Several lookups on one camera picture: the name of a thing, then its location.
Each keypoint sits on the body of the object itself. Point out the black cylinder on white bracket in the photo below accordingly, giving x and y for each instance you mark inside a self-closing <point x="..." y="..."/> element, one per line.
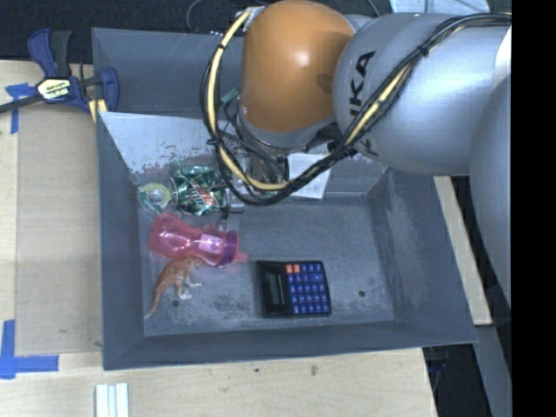
<point x="309" y="176"/>

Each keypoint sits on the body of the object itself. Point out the grey metal bin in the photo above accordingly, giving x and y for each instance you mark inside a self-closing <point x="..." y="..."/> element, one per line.
<point x="304" y="250"/>

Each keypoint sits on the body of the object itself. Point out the black calculator with blue keys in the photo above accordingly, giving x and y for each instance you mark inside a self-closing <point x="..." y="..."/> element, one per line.
<point x="295" y="288"/>

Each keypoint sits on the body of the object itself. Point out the pink plastic sippy bottle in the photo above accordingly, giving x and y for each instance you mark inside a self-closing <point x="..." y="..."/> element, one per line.
<point x="191" y="241"/>

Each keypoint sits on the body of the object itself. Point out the crushed green drink can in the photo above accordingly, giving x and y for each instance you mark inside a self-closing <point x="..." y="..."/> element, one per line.
<point x="197" y="191"/>

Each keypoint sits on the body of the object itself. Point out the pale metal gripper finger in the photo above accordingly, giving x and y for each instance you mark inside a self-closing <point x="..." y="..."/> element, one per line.
<point x="225" y="212"/>
<point x="236" y="207"/>

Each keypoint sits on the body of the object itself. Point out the orange toy dinosaur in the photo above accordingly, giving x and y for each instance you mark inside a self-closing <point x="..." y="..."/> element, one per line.
<point x="176" y="274"/>

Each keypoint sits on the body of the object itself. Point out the pale wood board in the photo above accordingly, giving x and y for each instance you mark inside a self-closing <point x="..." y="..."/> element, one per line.
<point x="56" y="233"/>

